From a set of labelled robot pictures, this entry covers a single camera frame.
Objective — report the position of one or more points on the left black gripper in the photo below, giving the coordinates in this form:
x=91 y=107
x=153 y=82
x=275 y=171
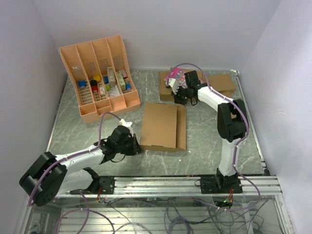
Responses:
x=136 y=147

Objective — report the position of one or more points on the large cardboard box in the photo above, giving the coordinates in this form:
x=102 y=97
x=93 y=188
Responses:
x=163 y=127

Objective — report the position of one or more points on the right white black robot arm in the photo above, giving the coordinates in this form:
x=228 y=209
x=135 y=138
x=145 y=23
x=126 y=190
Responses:
x=232 y=127

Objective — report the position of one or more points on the green white small carton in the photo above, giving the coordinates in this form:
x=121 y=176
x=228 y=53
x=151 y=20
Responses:
x=121 y=81

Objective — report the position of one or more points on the small folded cardboard box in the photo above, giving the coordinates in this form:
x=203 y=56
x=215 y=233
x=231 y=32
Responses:
x=228 y=95

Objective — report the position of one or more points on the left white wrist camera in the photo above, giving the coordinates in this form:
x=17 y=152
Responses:
x=127 y=124

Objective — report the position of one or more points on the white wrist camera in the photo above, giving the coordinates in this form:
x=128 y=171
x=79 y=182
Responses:
x=127 y=124
x=173 y=84

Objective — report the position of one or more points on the folded cardboard box middle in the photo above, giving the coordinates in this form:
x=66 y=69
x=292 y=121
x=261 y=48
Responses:
x=222 y=83

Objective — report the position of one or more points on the peach plastic file organizer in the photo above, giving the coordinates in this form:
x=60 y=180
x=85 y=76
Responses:
x=92 y=68

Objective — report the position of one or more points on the folded cardboard box under book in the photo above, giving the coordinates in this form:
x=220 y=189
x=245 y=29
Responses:
x=164 y=92

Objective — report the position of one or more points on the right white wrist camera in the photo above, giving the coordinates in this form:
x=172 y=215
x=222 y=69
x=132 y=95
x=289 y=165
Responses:
x=173 y=84

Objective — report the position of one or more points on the aluminium mounting rail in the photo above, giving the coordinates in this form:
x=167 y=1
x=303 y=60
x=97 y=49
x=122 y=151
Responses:
x=186 y=186

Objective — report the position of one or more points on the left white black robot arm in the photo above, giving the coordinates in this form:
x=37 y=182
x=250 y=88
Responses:
x=51 y=175

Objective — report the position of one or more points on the pink paperback book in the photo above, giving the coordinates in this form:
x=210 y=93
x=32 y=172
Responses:
x=179 y=75

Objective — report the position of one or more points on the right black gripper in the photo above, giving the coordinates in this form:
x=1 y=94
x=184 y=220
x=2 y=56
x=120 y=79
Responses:
x=177 y=99

